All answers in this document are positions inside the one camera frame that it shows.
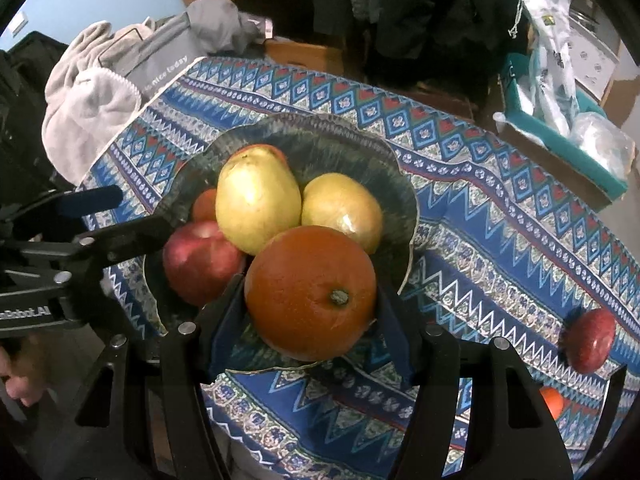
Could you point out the grey hoodie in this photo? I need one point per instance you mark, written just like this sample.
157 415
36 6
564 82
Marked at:
225 20

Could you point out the blue patterned tablecloth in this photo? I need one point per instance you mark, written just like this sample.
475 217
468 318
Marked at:
475 240

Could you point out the dark glass bowl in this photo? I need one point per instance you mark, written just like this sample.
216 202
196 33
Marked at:
320 145

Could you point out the person's left hand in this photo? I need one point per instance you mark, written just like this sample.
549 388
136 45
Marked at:
20 375

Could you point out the small orange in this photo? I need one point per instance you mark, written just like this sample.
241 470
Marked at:
204 206

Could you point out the beige towel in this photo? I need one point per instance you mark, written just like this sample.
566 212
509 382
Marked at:
65 75

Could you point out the clear plastic bag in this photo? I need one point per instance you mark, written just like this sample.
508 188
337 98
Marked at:
600 142

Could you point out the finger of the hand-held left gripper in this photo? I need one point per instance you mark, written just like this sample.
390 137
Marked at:
145 230
90 199

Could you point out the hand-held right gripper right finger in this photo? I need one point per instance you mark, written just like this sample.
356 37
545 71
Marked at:
395 345

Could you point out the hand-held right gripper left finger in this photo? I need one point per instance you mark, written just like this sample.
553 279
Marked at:
225 330

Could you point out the white printed box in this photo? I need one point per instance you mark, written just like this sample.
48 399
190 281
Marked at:
595 62

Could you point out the yellow-green mango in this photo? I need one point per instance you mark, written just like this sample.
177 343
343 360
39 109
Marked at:
255 200

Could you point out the black bag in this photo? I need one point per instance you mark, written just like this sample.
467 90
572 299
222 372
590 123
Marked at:
25 110

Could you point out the large orange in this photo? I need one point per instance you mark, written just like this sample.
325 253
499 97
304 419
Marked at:
300 290

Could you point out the grey fabric bag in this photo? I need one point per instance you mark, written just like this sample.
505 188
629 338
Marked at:
160 60

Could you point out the wooden drawer box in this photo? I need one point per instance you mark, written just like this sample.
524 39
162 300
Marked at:
305 57

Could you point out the brown cardboard box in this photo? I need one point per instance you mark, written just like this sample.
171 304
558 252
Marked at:
445 102

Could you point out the large cardboard box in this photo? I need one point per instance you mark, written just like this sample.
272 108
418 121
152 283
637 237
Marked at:
550 170

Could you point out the yellow apple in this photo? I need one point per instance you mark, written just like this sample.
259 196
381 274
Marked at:
340 205

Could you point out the wooden shelf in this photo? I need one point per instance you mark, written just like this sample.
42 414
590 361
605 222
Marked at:
612 85

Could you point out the teal box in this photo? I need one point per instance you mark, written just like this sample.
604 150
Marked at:
560 145

